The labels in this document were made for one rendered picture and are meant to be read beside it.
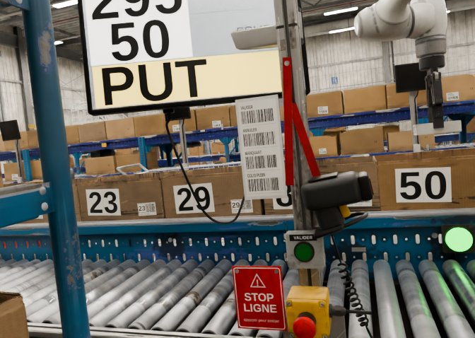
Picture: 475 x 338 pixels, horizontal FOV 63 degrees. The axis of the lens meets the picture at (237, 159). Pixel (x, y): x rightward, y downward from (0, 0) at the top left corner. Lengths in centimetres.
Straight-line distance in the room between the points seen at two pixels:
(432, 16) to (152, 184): 113
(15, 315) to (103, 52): 60
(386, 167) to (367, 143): 427
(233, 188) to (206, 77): 64
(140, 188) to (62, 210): 115
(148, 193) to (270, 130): 90
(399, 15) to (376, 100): 459
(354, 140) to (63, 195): 529
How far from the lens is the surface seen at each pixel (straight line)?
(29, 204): 41
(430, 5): 141
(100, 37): 91
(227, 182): 141
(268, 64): 86
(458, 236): 132
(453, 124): 140
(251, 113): 75
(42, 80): 44
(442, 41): 142
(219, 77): 85
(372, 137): 559
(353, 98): 586
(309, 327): 70
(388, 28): 133
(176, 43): 88
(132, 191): 159
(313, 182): 68
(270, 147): 74
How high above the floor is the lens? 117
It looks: 3 degrees down
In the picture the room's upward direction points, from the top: 6 degrees counter-clockwise
